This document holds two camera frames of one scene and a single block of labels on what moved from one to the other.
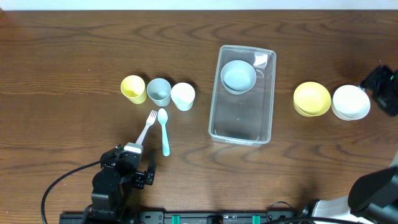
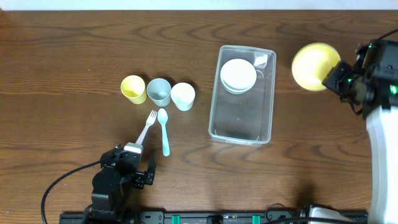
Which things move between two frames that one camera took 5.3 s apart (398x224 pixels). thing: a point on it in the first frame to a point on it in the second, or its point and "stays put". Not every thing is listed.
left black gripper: x=137 y=175 stays put
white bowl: x=350 y=102 to x=237 y=74
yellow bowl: x=311 y=99 to x=312 y=63
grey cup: x=159 y=90 stays put
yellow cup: x=133 y=88 stays put
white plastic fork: x=150 y=121 stays put
